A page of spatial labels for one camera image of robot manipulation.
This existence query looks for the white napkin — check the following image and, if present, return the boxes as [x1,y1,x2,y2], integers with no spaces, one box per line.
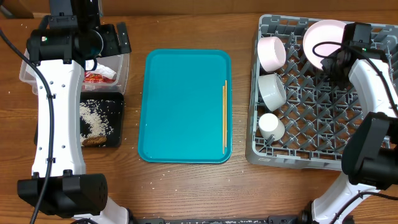
[85,60,117,79]

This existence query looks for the large white plate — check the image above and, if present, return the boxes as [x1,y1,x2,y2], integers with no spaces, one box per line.
[303,19,346,70]

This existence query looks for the red snack wrapper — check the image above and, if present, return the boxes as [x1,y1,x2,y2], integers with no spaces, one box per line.
[83,72,116,83]

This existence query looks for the small white plate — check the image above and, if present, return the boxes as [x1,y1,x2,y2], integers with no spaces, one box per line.
[257,37,286,73]

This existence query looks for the white rice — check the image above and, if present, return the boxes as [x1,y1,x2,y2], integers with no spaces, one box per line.
[80,100,113,143]

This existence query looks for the grey bowl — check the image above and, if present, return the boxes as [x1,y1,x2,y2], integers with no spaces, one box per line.
[258,73,287,111]

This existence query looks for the white cup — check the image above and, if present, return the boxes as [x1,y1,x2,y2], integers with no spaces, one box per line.
[258,113,285,141]

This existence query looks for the brown food scrap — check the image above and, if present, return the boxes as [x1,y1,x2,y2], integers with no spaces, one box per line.
[82,136,107,147]

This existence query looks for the wooden chopstick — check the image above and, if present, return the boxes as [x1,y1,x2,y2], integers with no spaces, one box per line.
[223,80,228,149]
[222,86,225,155]

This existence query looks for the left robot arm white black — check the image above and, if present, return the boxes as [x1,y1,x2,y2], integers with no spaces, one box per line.
[17,14,134,223]

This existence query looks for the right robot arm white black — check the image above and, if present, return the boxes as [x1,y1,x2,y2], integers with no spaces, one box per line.
[299,47,397,223]

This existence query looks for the grey dishwasher rack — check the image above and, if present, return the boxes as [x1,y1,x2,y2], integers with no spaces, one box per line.
[246,15,397,170]

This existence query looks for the black plastic tray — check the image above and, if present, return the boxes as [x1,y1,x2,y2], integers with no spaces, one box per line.
[33,91,125,148]

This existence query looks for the clear plastic bin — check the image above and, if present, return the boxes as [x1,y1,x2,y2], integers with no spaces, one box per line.
[19,54,129,95]

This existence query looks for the teal serving tray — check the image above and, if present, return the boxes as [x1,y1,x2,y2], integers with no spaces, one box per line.
[137,49,233,164]

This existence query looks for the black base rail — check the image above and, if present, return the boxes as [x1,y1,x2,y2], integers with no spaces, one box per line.
[135,215,298,224]

